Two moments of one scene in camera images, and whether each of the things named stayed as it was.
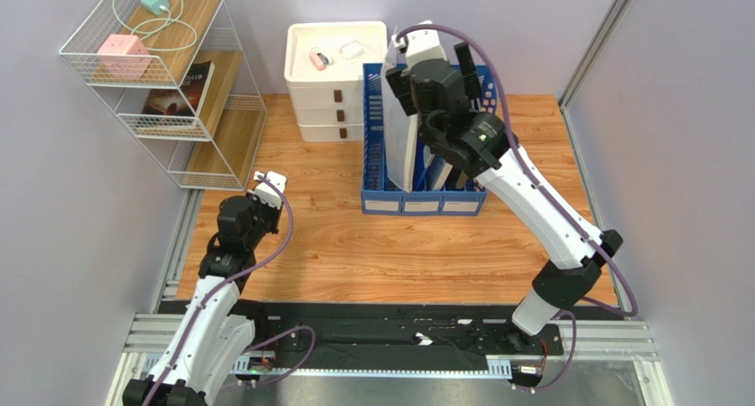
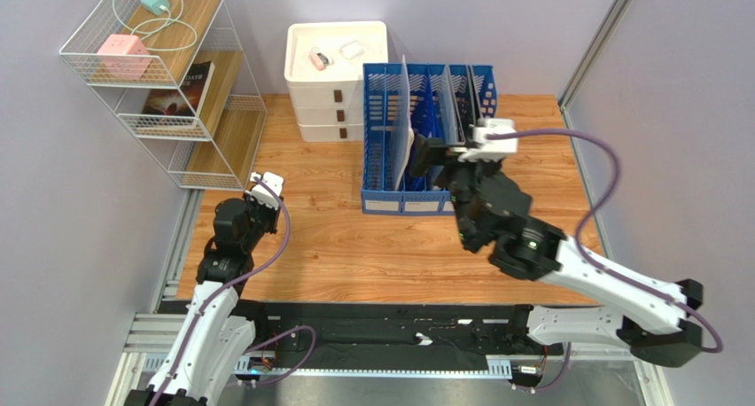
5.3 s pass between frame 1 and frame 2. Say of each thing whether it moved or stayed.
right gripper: moved
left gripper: stayed
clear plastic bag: stayed
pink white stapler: stayed
